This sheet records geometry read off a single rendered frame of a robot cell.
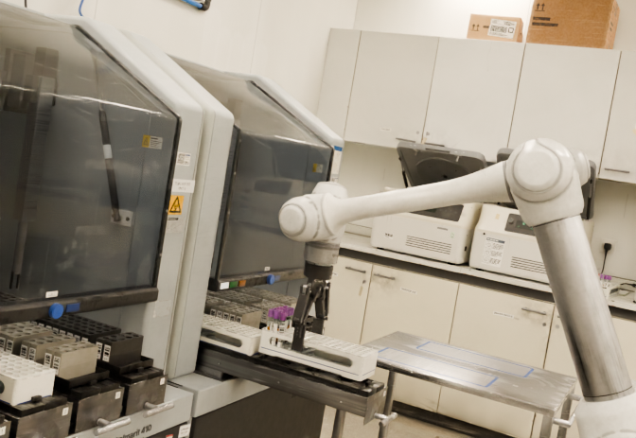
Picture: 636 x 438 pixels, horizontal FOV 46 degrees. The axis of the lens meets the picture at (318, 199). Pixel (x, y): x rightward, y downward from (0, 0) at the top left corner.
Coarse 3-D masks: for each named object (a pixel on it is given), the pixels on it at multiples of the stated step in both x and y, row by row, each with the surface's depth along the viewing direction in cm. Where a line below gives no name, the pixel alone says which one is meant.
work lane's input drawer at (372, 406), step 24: (216, 360) 203; (240, 360) 199; (264, 360) 198; (288, 360) 206; (264, 384) 196; (288, 384) 193; (312, 384) 190; (336, 384) 189; (360, 384) 195; (336, 408) 187; (360, 408) 184
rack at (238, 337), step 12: (204, 324) 207; (216, 324) 208; (228, 324) 210; (240, 324) 213; (204, 336) 214; (216, 336) 216; (228, 336) 215; (240, 336) 202; (252, 336) 201; (240, 348) 202; (252, 348) 201
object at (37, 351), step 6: (66, 336) 168; (30, 342) 159; (36, 342) 160; (42, 342) 161; (48, 342) 161; (54, 342) 162; (60, 342) 164; (66, 342) 166; (72, 342) 167; (30, 348) 159; (36, 348) 158; (42, 348) 159; (30, 354) 159; (36, 354) 158; (42, 354) 160; (36, 360) 158; (42, 360) 160
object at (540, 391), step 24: (384, 336) 249; (408, 336) 254; (384, 360) 216; (408, 360) 221; (432, 360) 226; (456, 360) 231; (480, 360) 236; (504, 360) 241; (456, 384) 206; (480, 384) 208; (504, 384) 212; (528, 384) 216; (552, 384) 221; (384, 408) 259; (528, 408) 197; (552, 408) 196; (336, 432) 221; (384, 432) 259
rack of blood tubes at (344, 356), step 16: (272, 336) 198; (288, 336) 196; (320, 336) 202; (272, 352) 198; (288, 352) 196; (304, 352) 197; (320, 352) 202; (336, 352) 190; (352, 352) 190; (368, 352) 192; (320, 368) 192; (336, 368) 190; (352, 368) 188; (368, 368) 190
